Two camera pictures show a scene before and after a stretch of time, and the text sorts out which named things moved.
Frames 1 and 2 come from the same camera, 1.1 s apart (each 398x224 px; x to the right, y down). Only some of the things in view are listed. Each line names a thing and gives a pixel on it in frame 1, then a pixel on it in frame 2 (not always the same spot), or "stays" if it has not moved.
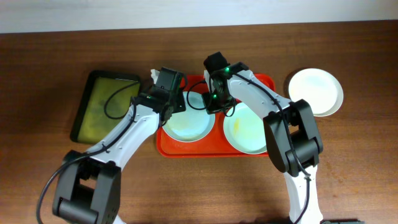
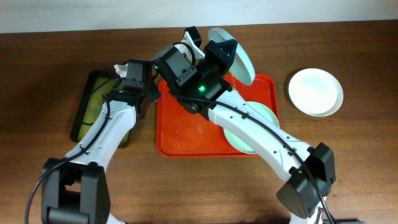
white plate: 321,89 stays
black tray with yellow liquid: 106,98 stays
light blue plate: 193,123 -> 241,64
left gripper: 175,101 -> 152,94
